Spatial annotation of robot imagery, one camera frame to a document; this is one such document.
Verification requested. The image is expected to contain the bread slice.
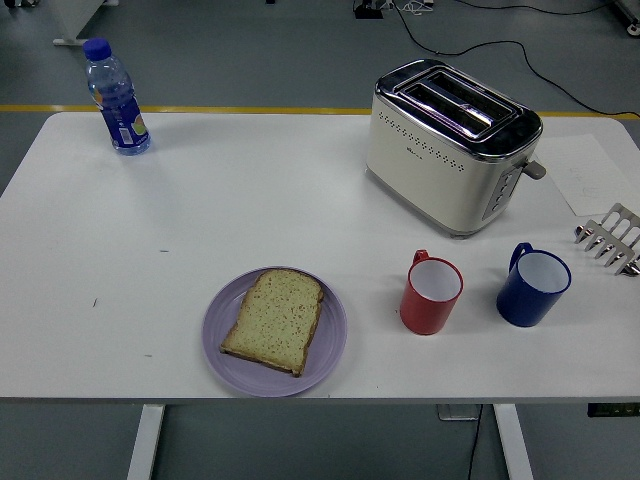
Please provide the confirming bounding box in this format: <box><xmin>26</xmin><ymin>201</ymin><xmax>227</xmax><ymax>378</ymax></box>
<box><xmin>220</xmin><ymin>268</ymin><xmax>325</xmax><ymax>378</ymax></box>

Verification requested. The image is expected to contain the purple plate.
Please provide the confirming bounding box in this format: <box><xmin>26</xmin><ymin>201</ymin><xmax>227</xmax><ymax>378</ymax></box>
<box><xmin>201</xmin><ymin>265</ymin><xmax>349</xmax><ymax>399</ymax></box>

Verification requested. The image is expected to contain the cream and chrome toaster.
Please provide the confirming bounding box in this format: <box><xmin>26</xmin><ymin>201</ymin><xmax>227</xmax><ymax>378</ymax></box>
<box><xmin>364</xmin><ymin>58</ymin><xmax>549</xmax><ymax>240</ymax></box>

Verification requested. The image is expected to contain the red mug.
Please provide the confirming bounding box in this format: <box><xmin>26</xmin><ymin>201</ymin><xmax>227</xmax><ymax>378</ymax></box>
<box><xmin>399</xmin><ymin>249</ymin><xmax>465</xmax><ymax>336</ymax></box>

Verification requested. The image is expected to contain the blue mug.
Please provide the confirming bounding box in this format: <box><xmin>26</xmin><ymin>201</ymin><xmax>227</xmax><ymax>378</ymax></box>
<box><xmin>496</xmin><ymin>242</ymin><xmax>573</xmax><ymax>329</ymax></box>

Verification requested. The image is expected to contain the black power strip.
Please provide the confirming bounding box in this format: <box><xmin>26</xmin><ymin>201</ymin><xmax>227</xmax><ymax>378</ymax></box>
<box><xmin>352</xmin><ymin>0</ymin><xmax>385</xmax><ymax>20</ymax></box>

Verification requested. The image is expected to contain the blue capped drink bottle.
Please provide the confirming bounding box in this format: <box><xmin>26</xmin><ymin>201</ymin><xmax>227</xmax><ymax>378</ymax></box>
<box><xmin>82</xmin><ymin>37</ymin><xmax>152</xmax><ymax>157</ymax></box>

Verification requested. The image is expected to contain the white table leg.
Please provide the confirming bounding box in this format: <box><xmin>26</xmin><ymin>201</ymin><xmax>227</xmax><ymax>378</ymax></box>
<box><xmin>492</xmin><ymin>403</ymin><xmax>535</xmax><ymax>480</ymax></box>
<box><xmin>125</xmin><ymin>403</ymin><xmax>166</xmax><ymax>480</ymax></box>

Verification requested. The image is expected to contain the white paper sheet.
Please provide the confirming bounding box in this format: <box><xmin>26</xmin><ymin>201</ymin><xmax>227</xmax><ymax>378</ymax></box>
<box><xmin>538</xmin><ymin>132</ymin><xmax>640</xmax><ymax>218</ymax></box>

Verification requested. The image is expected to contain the metal toast rack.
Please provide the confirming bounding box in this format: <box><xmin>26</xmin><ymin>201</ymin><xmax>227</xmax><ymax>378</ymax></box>
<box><xmin>574</xmin><ymin>202</ymin><xmax>640</xmax><ymax>277</ymax></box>

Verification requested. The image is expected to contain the white furniture base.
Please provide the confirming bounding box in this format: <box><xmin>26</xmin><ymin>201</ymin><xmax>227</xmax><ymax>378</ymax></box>
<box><xmin>52</xmin><ymin>0</ymin><xmax>121</xmax><ymax>47</ymax></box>

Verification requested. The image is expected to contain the table height controller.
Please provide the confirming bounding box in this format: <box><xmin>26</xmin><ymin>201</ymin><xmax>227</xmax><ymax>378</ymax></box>
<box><xmin>587</xmin><ymin>402</ymin><xmax>640</xmax><ymax>419</ymax></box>

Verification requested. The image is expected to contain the clear bracket under table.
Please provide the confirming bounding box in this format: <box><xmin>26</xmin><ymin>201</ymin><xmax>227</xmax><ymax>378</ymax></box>
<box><xmin>437</xmin><ymin>403</ymin><xmax>484</xmax><ymax>422</ymax></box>

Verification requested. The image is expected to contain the black cable under table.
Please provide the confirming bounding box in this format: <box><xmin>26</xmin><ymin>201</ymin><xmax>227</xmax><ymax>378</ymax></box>
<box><xmin>464</xmin><ymin>404</ymin><xmax>484</xmax><ymax>480</ymax></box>

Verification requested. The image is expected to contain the long black floor cable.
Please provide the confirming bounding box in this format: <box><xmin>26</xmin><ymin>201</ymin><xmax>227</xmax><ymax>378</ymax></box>
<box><xmin>392</xmin><ymin>0</ymin><xmax>640</xmax><ymax>121</ymax></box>

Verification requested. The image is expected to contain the thin black floor cable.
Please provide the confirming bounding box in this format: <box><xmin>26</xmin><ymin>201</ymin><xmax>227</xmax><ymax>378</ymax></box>
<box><xmin>452</xmin><ymin>0</ymin><xmax>612</xmax><ymax>16</ymax></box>

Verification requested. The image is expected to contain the white frame foot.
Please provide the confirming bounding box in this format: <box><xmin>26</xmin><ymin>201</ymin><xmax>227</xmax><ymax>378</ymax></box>
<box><xmin>612</xmin><ymin>0</ymin><xmax>640</xmax><ymax>36</ymax></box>

